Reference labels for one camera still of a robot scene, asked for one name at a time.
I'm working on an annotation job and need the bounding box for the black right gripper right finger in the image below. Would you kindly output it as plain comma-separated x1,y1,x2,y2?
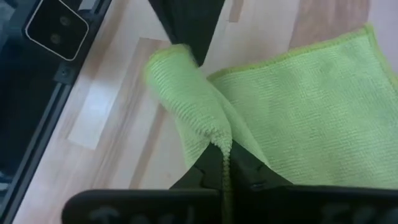
230,140,294,224

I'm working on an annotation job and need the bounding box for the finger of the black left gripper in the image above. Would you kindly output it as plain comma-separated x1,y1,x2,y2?
189,0,225,67
148,0,202,67

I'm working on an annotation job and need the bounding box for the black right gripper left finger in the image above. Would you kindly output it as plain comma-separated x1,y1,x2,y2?
169,141,225,224

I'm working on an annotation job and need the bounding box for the lime green microfiber towel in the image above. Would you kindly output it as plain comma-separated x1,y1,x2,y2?
143,23,398,224

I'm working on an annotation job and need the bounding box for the black aluminium table frame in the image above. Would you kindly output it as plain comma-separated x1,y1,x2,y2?
0,0,113,224

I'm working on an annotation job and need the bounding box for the black panel with white rim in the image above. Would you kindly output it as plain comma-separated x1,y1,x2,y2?
24,0,90,62

